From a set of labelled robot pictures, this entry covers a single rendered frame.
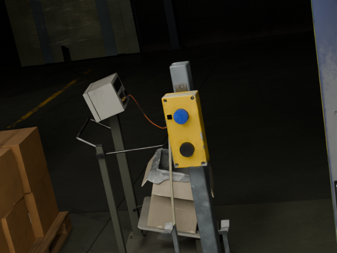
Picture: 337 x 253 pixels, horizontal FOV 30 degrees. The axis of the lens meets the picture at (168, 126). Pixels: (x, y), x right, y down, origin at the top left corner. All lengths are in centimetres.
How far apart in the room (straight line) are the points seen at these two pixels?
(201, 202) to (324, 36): 80
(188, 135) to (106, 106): 170
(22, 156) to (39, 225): 53
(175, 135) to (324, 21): 65
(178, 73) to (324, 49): 54
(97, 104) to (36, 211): 113
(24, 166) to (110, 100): 97
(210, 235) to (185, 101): 54
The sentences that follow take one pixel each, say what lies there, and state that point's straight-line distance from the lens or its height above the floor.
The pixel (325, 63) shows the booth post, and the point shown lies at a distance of 186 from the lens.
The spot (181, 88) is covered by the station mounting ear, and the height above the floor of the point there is 156.
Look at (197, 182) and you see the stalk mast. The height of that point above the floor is 121.
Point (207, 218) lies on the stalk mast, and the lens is 232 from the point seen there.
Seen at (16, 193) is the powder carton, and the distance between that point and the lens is 441.
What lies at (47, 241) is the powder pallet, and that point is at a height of 14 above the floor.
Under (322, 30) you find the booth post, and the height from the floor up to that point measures 174.
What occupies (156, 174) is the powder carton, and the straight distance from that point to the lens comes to 366.
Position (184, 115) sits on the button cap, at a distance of 210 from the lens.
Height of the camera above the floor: 209
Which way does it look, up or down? 17 degrees down
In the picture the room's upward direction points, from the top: 11 degrees counter-clockwise
